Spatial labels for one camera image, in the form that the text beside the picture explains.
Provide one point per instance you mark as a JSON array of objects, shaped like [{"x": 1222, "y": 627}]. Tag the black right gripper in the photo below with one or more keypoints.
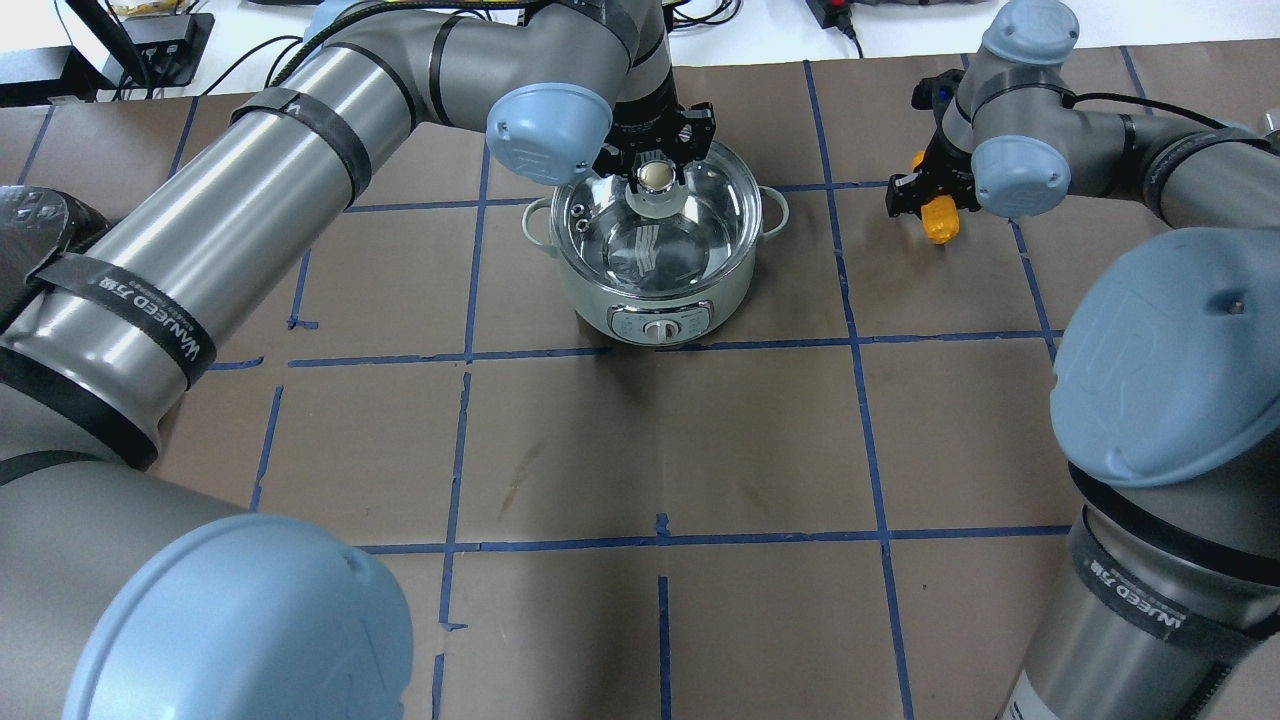
[{"x": 938, "y": 168}]

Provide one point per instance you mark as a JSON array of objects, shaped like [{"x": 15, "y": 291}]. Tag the glass pot lid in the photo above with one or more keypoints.
[{"x": 658, "y": 246}]

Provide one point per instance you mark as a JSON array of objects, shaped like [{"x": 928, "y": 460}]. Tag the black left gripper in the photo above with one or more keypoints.
[{"x": 648, "y": 116}]

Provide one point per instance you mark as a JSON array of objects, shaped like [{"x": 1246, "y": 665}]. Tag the yellow toy corn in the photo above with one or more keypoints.
[{"x": 938, "y": 209}]

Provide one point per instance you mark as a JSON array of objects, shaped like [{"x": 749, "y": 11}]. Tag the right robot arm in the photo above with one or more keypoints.
[{"x": 1166, "y": 401}]

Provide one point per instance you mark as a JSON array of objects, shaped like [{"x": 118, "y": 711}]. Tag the pale green electric pot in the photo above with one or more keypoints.
[{"x": 652, "y": 323}]

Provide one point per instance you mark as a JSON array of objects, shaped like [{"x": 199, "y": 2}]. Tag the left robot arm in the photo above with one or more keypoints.
[{"x": 129, "y": 597}]

